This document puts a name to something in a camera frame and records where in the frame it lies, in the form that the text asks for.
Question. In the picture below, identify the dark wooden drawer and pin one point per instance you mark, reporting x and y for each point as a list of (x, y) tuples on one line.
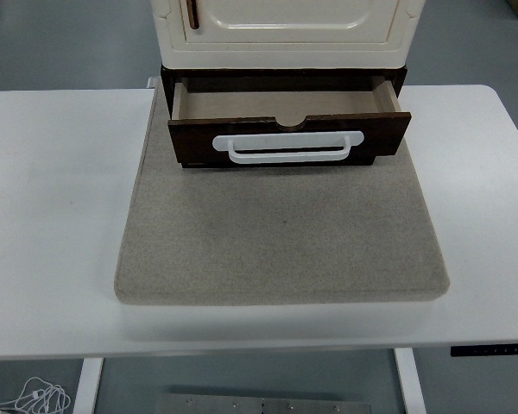
[(190, 138)]

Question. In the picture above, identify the dark wooden drawer case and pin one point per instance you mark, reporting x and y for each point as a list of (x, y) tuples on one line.
[(166, 90)]

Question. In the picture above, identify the cream plastic cabinet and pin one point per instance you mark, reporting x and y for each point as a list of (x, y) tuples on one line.
[(285, 54)]

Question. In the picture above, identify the cream cabinet door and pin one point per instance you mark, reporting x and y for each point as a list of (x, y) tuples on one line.
[(285, 17)]

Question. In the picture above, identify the grey felt mat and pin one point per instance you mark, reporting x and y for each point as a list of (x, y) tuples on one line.
[(280, 237)]

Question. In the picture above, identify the white table leg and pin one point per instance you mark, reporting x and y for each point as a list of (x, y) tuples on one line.
[(410, 384), (88, 386)]

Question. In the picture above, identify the black table control panel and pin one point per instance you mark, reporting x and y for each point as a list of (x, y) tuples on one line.
[(492, 349)]

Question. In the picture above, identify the small white table bracket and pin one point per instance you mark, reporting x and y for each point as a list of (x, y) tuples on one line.
[(150, 82)]

